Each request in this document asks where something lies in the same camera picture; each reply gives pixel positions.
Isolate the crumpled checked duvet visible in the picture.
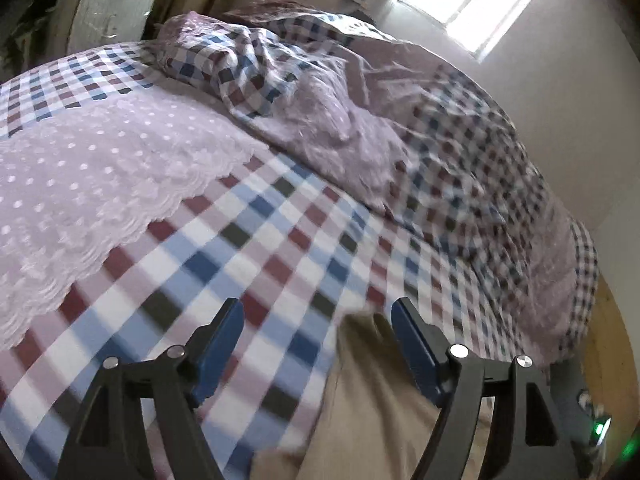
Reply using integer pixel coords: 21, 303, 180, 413
155, 0, 576, 281

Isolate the wooden headboard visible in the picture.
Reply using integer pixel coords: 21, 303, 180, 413
582, 270, 640, 461

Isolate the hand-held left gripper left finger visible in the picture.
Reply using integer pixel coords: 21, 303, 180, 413
55, 297, 246, 480

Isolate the beige garment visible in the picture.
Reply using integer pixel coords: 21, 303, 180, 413
255, 312, 496, 480

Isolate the white ribbed radiator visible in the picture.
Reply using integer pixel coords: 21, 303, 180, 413
65, 0, 166, 56

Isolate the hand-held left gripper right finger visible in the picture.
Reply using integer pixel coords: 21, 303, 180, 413
390, 297, 593, 480

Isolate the checked and lilac pillow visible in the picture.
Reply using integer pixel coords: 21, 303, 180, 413
520, 220, 601, 361

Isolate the window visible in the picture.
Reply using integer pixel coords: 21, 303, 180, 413
390, 0, 556, 61

